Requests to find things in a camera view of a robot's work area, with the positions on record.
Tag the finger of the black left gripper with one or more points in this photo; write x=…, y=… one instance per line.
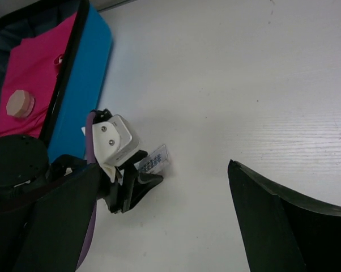
x=130, y=185

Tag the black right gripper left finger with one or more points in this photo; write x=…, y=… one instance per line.
x=44, y=230

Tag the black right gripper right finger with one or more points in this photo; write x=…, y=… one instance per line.
x=282, y=229

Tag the clear box with pink card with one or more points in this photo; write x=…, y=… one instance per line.
x=155, y=162

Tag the round tan cosmetic jar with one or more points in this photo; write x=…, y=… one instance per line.
x=20, y=104

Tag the pink garment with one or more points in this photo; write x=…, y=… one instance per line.
x=34, y=67

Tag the blue hard-shell suitcase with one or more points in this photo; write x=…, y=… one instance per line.
x=83, y=68

